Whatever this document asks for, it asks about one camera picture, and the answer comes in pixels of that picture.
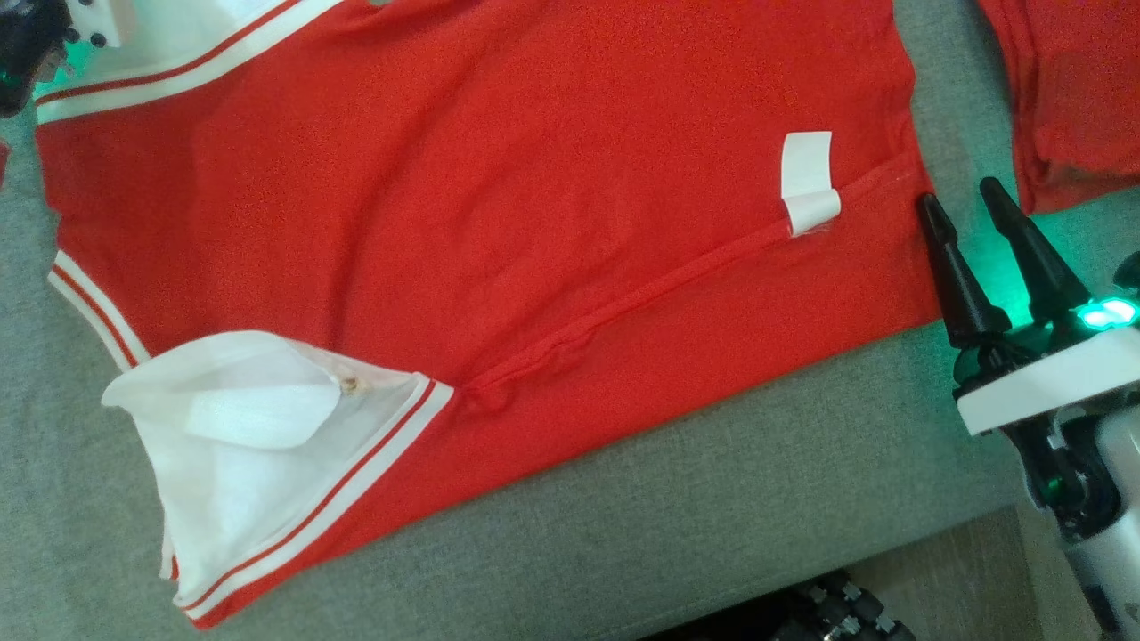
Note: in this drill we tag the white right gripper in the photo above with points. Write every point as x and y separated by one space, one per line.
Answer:
1051 378

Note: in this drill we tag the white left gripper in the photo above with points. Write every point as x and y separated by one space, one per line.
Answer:
98 22

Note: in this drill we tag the red shorts white waistband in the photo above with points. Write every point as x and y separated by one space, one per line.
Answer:
1078 89

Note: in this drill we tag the red basketball jersey white sleeves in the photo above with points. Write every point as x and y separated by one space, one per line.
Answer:
490 178

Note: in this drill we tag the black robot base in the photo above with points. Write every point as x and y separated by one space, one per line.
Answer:
819 610

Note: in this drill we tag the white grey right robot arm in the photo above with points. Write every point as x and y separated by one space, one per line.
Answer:
1100 499

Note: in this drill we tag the large grey sofa seat cushion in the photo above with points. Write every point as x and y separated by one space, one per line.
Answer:
712 499

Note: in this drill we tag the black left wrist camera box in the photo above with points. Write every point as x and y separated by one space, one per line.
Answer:
27 53

